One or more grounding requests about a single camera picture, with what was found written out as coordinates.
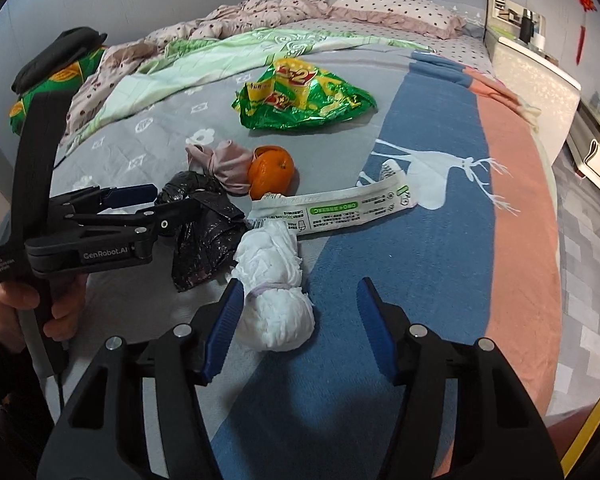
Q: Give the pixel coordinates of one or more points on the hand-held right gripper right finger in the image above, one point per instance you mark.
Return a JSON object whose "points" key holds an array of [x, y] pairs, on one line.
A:
{"points": [[375, 325]]}

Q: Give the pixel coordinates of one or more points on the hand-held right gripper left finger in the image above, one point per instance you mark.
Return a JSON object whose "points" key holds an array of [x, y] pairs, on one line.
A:
{"points": [[225, 325]]}

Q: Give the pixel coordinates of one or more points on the white cup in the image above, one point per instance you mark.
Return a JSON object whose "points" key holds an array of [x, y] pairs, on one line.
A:
{"points": [[540, 40]]}

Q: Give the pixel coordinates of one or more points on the white tissue bundle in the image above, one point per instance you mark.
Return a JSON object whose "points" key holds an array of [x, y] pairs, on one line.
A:
{"points": [[275, 300]]}

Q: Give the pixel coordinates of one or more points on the cream bedside cabinet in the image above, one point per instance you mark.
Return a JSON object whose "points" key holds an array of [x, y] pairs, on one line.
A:
{"points": [[535, 85]]}

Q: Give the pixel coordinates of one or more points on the black thermos bottle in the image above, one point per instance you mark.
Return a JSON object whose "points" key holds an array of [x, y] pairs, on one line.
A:
{"points": [[526, 27]]}

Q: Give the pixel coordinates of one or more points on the black plastic bag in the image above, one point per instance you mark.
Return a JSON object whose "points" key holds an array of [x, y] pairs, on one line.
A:
{"points": [[205, 250]]}

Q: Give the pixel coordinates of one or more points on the polka dot pillow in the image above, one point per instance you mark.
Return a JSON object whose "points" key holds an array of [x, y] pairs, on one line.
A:
{"points": [[395, 7]]}

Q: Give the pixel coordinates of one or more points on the folded green flowered blanket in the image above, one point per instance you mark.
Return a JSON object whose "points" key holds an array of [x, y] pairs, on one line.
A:
{"points": [[75, 74]]}

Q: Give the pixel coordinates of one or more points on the orange tangerine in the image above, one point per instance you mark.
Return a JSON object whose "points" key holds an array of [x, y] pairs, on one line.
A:
{"points": [[272, 172]]}

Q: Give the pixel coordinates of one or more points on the light green floral quilt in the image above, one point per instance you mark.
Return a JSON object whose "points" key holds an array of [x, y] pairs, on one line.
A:
{"points": [[220, 55]]}

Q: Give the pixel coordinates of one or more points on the black folded cloth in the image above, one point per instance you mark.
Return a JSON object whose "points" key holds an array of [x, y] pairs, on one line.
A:
{"points": [[60, 52]]}

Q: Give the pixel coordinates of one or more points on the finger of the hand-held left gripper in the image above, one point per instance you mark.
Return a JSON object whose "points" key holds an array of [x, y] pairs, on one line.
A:
{"points": [[130, 194], [165, 222]]}

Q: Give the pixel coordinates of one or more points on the large green snack bag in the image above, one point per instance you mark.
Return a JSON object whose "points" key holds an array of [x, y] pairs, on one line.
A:
{"points": [[305, 95]]}

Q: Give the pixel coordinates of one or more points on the long white paper wrapper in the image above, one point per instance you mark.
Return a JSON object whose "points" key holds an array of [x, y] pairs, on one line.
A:
{"points": [[340, 210]]}

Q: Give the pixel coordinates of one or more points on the pink cloth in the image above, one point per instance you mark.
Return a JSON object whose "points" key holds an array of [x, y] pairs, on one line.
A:
{"points": [[225, 165]]}

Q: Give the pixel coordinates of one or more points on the person's left hand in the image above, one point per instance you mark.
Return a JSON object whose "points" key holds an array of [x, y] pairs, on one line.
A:
{"points": [[67, 310]]}

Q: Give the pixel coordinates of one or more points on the pink polka dot quilt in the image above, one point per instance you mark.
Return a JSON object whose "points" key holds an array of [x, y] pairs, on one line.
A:
{"points": [[205, 25]]}

